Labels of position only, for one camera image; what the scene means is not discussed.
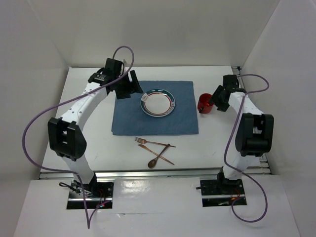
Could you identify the copper spoon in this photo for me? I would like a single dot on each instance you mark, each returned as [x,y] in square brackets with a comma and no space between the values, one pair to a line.
[153,162]

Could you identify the aluminium front rail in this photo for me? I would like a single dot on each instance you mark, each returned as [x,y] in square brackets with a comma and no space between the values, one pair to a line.
[262,170]

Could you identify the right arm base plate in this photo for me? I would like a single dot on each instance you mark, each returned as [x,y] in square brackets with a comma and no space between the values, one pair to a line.
[213,194]

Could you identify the blue cloth placemat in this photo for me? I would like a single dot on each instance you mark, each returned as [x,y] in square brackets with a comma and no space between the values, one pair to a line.
[130,120]

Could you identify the white plate green red rim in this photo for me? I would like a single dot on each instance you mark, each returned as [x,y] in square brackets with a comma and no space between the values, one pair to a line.
[157,103]

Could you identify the red enamel mug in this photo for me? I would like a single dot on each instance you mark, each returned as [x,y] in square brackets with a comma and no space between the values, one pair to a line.
[204,105]

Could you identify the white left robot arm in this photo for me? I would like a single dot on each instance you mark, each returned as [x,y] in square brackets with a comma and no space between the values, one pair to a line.
[65,133]

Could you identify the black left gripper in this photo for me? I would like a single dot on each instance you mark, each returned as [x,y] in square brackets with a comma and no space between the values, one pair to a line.
[132,87]

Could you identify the copper knife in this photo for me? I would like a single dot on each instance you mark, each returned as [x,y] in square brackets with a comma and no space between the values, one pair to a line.
[144,147]

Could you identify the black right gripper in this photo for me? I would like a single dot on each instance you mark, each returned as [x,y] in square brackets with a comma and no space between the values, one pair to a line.
[222,107]

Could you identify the copper fork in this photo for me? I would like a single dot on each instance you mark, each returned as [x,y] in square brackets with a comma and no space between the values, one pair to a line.
[144,141]

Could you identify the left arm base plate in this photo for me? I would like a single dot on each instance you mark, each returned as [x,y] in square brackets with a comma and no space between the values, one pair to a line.
[101,196]

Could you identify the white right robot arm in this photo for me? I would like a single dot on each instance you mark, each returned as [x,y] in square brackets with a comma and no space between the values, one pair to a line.
[228,174]

